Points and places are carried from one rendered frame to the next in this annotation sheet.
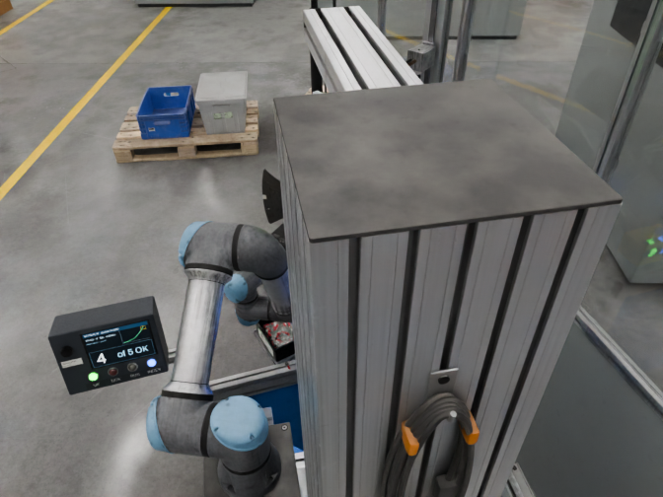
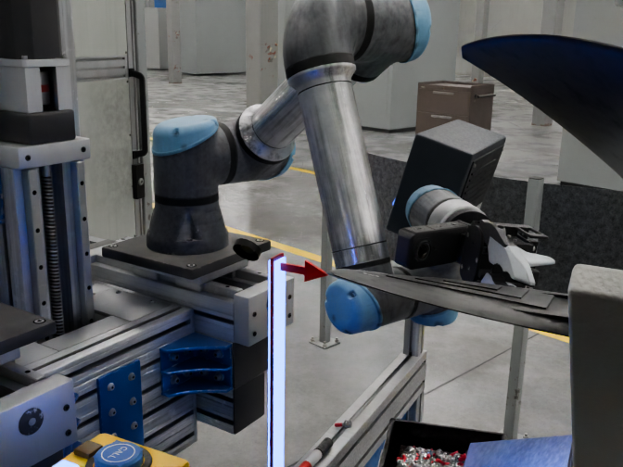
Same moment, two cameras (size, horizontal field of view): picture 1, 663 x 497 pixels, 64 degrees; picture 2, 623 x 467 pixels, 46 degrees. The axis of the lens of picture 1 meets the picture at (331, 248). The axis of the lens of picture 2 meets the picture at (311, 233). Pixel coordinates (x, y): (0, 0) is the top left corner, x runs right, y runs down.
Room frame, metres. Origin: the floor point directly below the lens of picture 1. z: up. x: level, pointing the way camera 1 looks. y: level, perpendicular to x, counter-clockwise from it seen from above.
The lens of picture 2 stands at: (1.72, -0.60, 1.43)
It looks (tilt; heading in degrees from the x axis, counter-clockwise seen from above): 16 degrees down; 133
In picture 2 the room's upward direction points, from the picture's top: 1 degrees clockwise
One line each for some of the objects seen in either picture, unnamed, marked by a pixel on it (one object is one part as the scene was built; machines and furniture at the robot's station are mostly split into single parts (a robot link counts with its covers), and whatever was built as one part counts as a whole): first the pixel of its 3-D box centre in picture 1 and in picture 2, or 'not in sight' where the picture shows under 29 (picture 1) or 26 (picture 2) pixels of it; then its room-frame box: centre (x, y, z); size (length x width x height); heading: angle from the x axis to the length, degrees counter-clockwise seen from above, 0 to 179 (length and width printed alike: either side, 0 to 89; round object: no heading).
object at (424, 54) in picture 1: (421, 57); not in sight; (1.99, -0.35, 1.54); 0.10 x 0.07 x 0.09; 142
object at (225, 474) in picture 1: (248, 459); (187, 217); (0.64, 0.21, 1.09); 0.15 x 0.15 x 0.10
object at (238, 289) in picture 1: (243, 284); (439, 218); (1.15, 0.27, 1.17); 0.11 x 0.08 x 0.09; 144
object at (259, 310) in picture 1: (253, 307); (426, 285); (1.15, 0.25, 1.08); 0.11 x 0.08 x 0.11; 82
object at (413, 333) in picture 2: not in sight; (415, 302); (1.00, 0.44, 0.96); 0.03 x 0.03 x 0.20; 17
